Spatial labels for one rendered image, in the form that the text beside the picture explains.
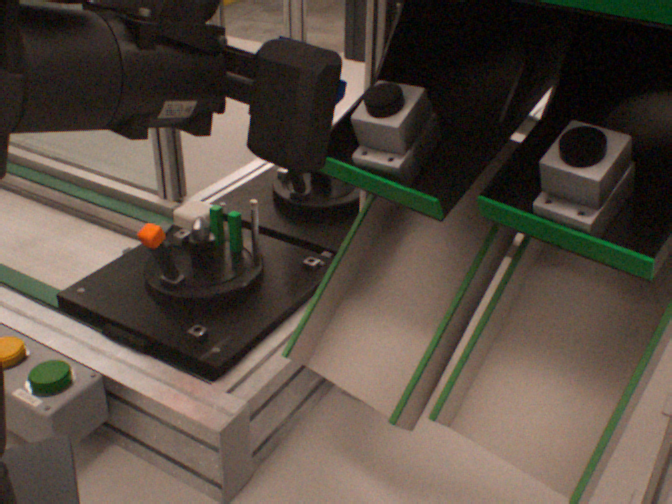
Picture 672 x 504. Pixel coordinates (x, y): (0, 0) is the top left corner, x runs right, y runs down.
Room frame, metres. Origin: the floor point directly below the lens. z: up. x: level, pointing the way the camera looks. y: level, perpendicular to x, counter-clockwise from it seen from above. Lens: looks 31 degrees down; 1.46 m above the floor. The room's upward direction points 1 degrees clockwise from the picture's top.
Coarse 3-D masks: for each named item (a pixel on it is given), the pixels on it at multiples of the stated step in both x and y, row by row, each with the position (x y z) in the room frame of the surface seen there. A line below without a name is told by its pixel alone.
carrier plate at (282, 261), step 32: (224, 224) 0.86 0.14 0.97; (128, 256) 0.78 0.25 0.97; (288, 256) 0.78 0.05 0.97; (320, 256) 0.78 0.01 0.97; (96, 288) 0.71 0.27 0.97; (128, 288) 0.71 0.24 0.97; (288, 288) 0.71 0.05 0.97; (96, 320) 0.66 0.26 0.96; (128, 320) 0.65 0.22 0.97; (160, 320) 0.65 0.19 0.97; (192, 320) 0.65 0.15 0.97; (224, 320) 0.65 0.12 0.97; (256, 320) 0.65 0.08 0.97; (160, 352) 0.61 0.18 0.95; (192, 352) 0.59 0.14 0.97; (224, 352) 0.59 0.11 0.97
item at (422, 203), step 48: (432, 0) 0.68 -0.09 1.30; (480, 0) 0.73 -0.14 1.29; (432, 48) 0.68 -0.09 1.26; (480, 48) 0.66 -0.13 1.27; (528, 48) 0.56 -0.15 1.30; (432, 96) 0.62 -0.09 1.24; (480, 96) 0.60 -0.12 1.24; (528, 96) 0.57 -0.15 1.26; (336, 144) 0.59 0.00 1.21; (480, 144) 0.52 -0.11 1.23; (384, 192) 0.52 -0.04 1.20; (432, 192) 0.51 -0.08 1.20
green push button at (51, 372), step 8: (48, 360) 0.58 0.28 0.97; (56, 360) 0.58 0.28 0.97; (40, 368) 0.56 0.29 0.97; (48, 368) 0.56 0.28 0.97; (56, 368) 0.56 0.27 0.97; (64, 368) 0.56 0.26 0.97; (32, 376) 0.55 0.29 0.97; (40, 376) 0.55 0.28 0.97; (48, 376) 0.55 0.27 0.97; (56, 376) 0.55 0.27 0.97; (64, 376) 0.55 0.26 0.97; (72, 376) 0.56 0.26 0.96; (32, 384) 0.54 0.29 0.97; (40, 384) 0.54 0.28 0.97; (48, 384) 0.54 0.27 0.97; (56, 384) 0.54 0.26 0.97; (64, 384) 0.55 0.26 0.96; (40, 392) 0.54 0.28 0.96; (48, 392) 0.54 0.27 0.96
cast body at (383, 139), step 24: (384, 96) 0.53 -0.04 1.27; (408, 96) 0.54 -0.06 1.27; (360, 120) 0.53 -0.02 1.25; (384, 120) 0.52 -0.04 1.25; (408, 120) 0.52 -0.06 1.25; (432, 120) 0.55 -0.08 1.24; (384, 144) 0.52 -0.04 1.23; (408, 144) 0.52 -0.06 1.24; (432, 144) 0.55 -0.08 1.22; (360, 168) 0.53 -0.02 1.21; (384, 168) 0.52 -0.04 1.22; (408, 168) 0.52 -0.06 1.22
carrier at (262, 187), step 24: (240, 192) 0.96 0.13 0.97; (264, 192) 0.96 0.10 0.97; (288, 192) 0.92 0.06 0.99; (312, 192) 0.92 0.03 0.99; (336, 192) 0.92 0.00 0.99; (360, 192) 0.92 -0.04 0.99; (264, 216) 0.89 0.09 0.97; (288, 216) 0.89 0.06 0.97; (312, 216) 0.88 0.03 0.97; (336, 216) 0.88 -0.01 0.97; (288, 240) 0.83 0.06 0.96; (312, 240) 0.82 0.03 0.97; (336, 240) 0.82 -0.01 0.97
